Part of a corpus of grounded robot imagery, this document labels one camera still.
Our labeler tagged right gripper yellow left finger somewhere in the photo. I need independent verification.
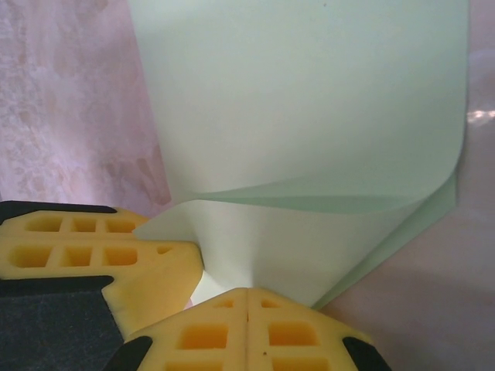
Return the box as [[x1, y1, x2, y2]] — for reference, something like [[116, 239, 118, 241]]
[[110, 288, 248, 371]]

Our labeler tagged light green paper sheet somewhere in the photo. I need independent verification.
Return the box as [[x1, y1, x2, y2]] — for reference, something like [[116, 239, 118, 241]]
[[126, 0, 472, 311]]

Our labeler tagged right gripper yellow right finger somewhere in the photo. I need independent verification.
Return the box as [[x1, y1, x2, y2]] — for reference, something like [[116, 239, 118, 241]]
[[247, 287, 390, 371]]

